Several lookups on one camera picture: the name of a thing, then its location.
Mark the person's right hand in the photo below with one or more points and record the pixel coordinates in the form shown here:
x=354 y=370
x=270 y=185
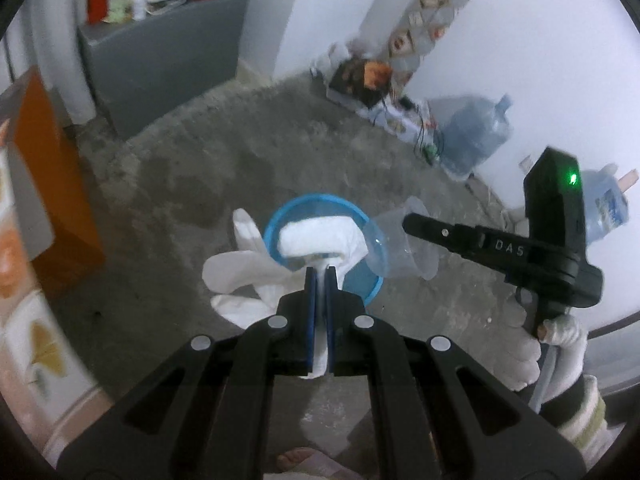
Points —
x=520 y=355

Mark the grey cabinet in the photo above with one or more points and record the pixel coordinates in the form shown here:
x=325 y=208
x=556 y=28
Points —
x=160 y=60

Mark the dark printed bag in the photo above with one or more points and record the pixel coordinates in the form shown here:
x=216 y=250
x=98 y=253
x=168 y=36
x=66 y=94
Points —
x=357 y=77

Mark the light green packet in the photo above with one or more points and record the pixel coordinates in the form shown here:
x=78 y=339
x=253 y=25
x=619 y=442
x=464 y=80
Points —
x=119 y=11

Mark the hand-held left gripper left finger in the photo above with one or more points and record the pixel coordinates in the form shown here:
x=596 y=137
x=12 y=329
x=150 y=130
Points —
x=311 y=305

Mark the person's right forearm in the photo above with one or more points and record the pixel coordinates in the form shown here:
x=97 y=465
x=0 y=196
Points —
x=585 y=420

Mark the person's foot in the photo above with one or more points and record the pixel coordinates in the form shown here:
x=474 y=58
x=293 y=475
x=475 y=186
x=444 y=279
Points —
x=300 y=461

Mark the blue trash bin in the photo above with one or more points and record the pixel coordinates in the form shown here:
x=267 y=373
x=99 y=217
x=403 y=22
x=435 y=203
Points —
x=362 y=287

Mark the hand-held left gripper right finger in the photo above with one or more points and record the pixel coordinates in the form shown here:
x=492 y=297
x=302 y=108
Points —
x=330 y=305

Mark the clear plastic cup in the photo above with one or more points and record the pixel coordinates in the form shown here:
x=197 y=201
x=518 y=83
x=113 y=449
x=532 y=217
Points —
x=390 y=245

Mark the white plastic bag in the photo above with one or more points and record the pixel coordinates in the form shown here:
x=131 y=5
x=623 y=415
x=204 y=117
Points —
x=332 y=57

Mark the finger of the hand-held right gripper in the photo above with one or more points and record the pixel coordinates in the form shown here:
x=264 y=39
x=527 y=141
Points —
x=440 y=235

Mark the small white bottle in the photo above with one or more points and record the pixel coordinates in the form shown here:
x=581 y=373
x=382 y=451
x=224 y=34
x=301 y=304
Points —
x=138 y=4

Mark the white printed carton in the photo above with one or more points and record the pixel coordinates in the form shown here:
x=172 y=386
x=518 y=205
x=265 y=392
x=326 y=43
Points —
x=395 y=120

